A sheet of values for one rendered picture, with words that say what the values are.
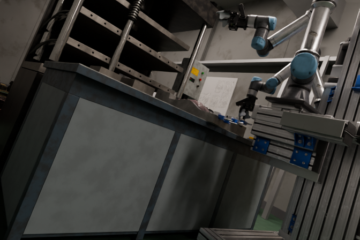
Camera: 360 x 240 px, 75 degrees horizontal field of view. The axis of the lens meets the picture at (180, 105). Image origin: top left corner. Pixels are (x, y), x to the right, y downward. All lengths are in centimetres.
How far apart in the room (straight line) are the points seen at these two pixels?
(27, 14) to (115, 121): 861
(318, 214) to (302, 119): 50
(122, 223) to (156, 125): 55
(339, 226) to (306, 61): 78
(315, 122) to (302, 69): 28
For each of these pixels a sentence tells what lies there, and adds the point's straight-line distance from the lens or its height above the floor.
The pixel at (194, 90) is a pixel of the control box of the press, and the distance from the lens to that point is 267.
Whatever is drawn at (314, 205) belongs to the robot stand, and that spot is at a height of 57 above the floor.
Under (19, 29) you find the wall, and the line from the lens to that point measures 955.
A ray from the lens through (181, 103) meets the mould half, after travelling 160.
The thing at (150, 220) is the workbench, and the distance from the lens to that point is 155.
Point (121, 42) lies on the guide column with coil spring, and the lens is 204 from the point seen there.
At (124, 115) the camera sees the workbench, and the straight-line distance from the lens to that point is 120.
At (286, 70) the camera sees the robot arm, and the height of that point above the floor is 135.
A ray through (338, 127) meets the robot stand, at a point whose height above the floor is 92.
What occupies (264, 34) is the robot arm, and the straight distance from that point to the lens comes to 146.
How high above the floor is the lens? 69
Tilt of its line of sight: 6 degrees up
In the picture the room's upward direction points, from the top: 20 degrees clockwise
